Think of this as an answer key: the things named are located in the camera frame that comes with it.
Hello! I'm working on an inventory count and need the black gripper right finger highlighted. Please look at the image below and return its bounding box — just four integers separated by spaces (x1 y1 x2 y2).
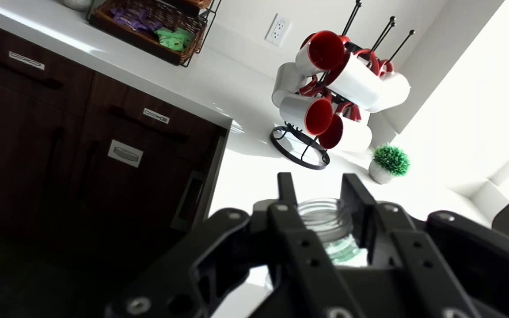
341 173 509 318

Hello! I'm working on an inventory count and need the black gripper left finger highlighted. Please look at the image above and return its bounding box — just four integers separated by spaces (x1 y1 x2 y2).
105 171 350 318

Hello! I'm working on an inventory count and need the clear plastic water bottle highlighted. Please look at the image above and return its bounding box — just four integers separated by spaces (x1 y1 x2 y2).
296 198 366 268

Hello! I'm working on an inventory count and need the black metal mug rack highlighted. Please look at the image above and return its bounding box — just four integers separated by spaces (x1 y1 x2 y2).
269 0 417 173

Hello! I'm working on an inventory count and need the small green potted plant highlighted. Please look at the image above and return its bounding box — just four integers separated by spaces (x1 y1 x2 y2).
366 145 412 185

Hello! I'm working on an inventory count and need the white mug red inside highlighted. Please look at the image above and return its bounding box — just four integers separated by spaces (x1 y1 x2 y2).
373 69 414 115
317 113 375 155
271 60 315 109
324 51 387 113
278 93 336 139
294 28 352 77

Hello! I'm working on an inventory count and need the narrow white cabinet label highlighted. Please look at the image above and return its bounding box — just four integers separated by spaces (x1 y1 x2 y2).
142 106 172 125
6 49 48 72

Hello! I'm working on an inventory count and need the large white cabinet label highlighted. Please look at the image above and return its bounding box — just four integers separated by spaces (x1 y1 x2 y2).
106 138 145 169

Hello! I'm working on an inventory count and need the green packet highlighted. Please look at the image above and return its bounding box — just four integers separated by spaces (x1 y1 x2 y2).
154 24 197 53

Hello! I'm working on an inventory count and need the brown wicker basket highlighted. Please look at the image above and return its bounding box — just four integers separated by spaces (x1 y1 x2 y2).
87 0 220 67

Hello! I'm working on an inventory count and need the purple packet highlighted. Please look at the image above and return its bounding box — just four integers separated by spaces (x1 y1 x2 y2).
110 5 156 33

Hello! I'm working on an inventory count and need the dark wood cabinet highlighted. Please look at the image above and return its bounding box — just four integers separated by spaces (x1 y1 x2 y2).
0 16 234 279

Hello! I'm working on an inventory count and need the white wall outlet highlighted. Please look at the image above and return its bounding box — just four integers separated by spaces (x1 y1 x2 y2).
264 12 294 49

